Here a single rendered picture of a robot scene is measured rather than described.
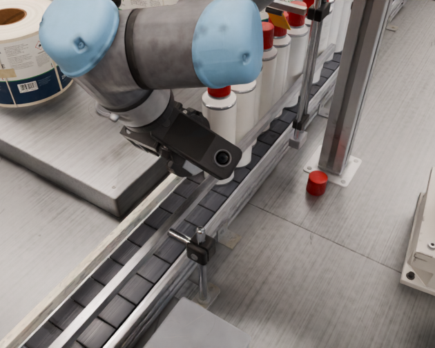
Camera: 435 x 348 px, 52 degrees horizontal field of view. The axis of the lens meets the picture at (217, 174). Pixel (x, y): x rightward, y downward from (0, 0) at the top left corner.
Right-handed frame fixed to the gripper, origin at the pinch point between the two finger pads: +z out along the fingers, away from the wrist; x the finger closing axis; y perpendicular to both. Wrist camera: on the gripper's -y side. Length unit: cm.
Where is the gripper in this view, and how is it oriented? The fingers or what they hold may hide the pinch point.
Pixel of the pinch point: (206, 165)
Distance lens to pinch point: 69.9
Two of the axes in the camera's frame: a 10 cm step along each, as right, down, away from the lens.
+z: 2.7, 3.3, 9.1
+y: -8.4, -3.7, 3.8
